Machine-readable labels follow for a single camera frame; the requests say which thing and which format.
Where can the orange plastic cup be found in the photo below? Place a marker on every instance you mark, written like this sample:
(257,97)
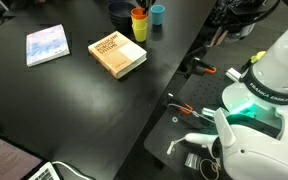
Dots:
(137,14)

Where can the blue plastic cup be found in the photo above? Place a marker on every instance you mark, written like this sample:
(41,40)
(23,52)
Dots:
(157,15)

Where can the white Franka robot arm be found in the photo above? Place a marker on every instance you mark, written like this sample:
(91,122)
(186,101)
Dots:
(267,160)

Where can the black bowl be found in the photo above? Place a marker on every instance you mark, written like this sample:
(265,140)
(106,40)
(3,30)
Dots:
(119,15)

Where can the orange and white book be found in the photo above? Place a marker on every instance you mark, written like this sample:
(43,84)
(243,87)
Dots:
(117,53)

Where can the black orange spring clamp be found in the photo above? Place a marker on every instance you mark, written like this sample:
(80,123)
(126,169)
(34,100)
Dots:
(184,107)
(204,66)

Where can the white and blue book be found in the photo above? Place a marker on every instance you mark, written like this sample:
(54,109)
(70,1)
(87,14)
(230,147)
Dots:
(47,45)

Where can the white plastic block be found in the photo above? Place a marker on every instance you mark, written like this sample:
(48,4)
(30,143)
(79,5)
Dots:
(233,74)

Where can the yellow green plastic object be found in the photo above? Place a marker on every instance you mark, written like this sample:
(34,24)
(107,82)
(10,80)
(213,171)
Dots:
(258,56)

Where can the black mounting platform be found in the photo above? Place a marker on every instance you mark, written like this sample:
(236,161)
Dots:
(164,140)

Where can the small clear plastic bag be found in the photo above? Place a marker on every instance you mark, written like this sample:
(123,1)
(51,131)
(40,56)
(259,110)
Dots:
(192,161)

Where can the tan rubber band loop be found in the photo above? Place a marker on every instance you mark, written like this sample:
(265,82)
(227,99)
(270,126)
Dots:
(204,170)

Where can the silver open laptop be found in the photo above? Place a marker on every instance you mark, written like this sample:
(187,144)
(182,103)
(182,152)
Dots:
(7,160)

